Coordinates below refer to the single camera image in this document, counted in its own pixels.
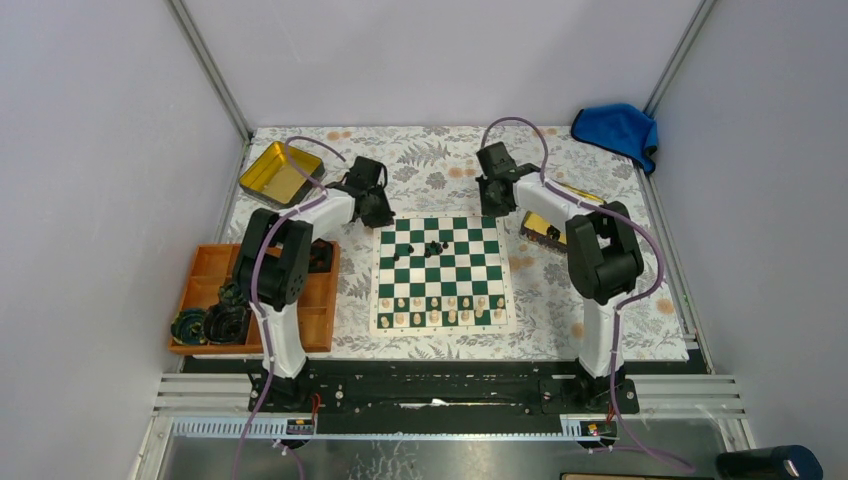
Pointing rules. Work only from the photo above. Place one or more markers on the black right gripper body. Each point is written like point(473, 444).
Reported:
point(489, 207)

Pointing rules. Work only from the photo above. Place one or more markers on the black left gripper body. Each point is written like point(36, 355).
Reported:
point(377, 211)

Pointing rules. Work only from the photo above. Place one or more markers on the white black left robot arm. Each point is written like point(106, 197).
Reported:
point(272, 265)

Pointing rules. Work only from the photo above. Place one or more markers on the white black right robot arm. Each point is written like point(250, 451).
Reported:
point(604, 260)

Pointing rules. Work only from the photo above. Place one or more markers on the green white chess board mat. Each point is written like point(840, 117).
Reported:
point(464, 290)

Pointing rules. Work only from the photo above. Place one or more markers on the gold tin right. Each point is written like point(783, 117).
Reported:
point(537, 229)

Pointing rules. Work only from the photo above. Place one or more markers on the gold tin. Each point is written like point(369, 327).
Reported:
point(273, 180)
point(537, 229)

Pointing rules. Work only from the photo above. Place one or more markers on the gold tin left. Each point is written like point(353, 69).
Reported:
point(273, 180)

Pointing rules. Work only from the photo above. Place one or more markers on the blue cloth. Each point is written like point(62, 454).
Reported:
point(619, 128)

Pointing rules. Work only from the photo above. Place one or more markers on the wooden compartment tray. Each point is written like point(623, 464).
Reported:
point(211, 269)

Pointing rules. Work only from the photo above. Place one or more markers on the dark cylinder bottle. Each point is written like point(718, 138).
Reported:
point(787, 462)

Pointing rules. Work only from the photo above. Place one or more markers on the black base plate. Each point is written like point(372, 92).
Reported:
point(549, 387)

